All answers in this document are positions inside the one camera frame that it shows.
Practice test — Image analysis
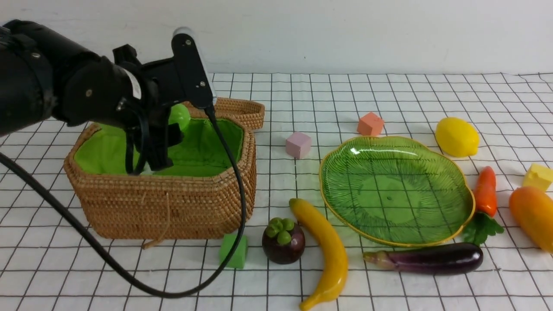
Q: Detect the orange toy carrot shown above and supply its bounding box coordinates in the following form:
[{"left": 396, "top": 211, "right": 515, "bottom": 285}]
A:
[{"left": 462, "top": 166, "right": 505, "bottom": 245}]

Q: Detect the purple toy eggplant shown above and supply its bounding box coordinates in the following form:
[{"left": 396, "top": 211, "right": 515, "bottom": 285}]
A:
[{"left": 362, "top": 242, "right": 484, "bottom": 275}]

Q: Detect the orange foam cube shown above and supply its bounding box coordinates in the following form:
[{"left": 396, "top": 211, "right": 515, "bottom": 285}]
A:
[{"left": 357, "top": 112, "right": 385, "bottom": 136}]

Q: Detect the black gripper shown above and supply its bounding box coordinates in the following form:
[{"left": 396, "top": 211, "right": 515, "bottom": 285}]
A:
[{"left": 113, "top": 44, "right": 184, "bottom": 173}]

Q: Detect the green foam cube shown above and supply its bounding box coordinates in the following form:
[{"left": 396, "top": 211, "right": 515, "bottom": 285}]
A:
[{"left": 219, "top": 234, "right": 248, "bottom": 269}]

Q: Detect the yellow foam cube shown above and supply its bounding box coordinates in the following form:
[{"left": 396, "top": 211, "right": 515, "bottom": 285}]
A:
[{"left": 522, "top": 163, "right": 553, "bottom": 192}]

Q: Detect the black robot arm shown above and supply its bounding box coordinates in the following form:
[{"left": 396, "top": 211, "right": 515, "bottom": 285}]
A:
[{"left": 0, "top": 19, "right": 182, "bottom": 175}]

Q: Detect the woven wicker basket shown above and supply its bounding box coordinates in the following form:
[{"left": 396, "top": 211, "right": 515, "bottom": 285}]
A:
[{"left": 64, "top": 116, "right": 257, "bottom": 244}]

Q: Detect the dark purple toy mangosteen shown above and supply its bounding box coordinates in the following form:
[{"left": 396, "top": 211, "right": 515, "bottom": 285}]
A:
[{"left": 261, "top": 217, "right": 305, "bottom": 264}]

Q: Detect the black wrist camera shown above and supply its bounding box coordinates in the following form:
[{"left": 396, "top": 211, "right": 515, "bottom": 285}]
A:
[{"left": 171, "top": 26, "right": 217, "bottom": 111}]

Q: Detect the pink foam cube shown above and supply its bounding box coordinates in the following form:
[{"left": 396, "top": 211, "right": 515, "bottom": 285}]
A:
[{"left": 285, "top": 132, "right": 312, "bottom": 159}]

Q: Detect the green leaf-shaped plastic plate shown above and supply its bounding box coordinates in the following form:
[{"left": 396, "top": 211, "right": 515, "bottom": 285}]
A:
[{"left": 318, "top": 136, "right": 475, "bottom": 248}]

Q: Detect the yellow toy banana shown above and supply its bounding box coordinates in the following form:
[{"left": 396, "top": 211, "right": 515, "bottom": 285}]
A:
[{"left": 289, "top": 197, "right": 348, "bottom": 311}]

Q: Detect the black camera cable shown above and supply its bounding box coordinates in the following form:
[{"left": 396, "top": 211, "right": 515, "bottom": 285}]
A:
[{"left": 0, "top": 106, "right": 247, "bottom": 299}]

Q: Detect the orange toy mango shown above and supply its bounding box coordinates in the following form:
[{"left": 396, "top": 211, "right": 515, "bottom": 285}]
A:
[{"left": 509, "top": 186, "right": 553, "bottom": 253}]

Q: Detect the green toy vegetable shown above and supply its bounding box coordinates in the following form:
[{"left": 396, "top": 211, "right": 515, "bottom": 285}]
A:
[{"left": 168, "top": 104, "right": 191, "bottom": 132}]

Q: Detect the yellow toy lemon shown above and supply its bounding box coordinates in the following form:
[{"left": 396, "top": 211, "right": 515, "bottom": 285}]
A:
[{"left": 435, "top": 117, "right": 480, "bottom": 158}]

